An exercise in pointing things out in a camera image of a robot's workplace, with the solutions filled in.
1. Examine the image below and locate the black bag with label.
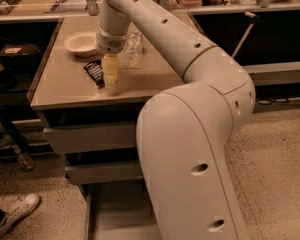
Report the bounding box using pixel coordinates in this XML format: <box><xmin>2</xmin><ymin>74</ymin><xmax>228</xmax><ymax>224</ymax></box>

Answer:
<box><xmin>0</xmin><ymin>44</ymin><xmax>41</xmax><ymax>73</ymax></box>

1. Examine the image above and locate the white sneaker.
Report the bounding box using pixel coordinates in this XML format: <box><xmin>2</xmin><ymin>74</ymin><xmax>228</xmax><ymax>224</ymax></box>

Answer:
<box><xmin>0</xmin><ymin>193</ymin><xmax>41</xmax><ymax>238</ymax></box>

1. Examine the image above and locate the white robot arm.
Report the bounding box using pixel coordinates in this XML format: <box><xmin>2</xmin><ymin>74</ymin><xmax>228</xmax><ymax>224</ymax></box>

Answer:
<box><xmin>99</xmin><ymin>0</ymin><xmax>255</xmax><ymax>240</ymax></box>

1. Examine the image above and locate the white paper bowl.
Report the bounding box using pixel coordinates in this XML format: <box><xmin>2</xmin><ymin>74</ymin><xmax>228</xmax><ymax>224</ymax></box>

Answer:
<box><xmin>63</xmin><ymin>31</ymin><xmax>98</xmax><ymax>57</ymax></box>

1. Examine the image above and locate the clear crushed plastic bottle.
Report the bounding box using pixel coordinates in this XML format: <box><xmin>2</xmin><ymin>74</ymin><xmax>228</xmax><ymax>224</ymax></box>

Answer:
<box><xmin>123</xmin><ymin>32</ymin><xmax>143</xmax><ymax>68</ymax></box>

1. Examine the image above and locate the bottom open grey drawer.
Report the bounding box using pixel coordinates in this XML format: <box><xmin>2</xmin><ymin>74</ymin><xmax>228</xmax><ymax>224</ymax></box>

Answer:
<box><xmin>84</xmin><ymin>180</ymin><xmax>162</xmax><ymax>240</ymax></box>

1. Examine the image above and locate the small bottle on floor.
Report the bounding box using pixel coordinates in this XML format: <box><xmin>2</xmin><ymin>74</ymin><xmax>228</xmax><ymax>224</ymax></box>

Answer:
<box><xmin>14</xmin><ymin>147</ymin><xmax>35</xmax><ymax>171</ymax></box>

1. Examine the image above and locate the black-tipped white stick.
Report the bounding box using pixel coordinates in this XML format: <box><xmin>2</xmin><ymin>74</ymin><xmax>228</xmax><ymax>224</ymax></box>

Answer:
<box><xmin>231</xmin><ymin>12</ymin><xmax>260</xmax><ymax>58</ymax></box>

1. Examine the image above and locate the black rxbar chocolate wrapper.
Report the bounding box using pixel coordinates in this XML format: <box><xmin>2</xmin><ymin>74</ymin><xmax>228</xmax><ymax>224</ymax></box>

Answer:
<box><xmin>83</xmin><ymin>60</ymin><xmax>104</xmax><ymax>86</ymax></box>

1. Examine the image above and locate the top grey drawer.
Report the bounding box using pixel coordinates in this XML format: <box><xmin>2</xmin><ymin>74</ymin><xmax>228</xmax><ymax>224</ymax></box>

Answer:
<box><xmin>43</xmin><ymin>121</ymin><xmax>136</xmax><ymax>154</ymax></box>

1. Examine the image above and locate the middle grey drawer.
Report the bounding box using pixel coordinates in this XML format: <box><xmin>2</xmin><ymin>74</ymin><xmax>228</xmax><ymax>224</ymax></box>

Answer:
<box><xmin>65</xmin><ymin>161</ymin><xmax>143</xmax><ymax>185</ymax></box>

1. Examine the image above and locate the grey drawer cabinet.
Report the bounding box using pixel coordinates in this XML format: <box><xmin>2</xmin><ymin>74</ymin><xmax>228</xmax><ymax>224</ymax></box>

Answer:
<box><xmin>27</xmin><ymin>11</ymin><xmax>204</xmax><ymax>240</ymax></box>

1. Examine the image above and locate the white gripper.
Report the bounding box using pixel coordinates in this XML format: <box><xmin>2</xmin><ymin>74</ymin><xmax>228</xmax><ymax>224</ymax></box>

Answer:
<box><xmin>96</xmin><ymin>27</ymin><xmax>126</xmax><ymax>88</ymax></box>

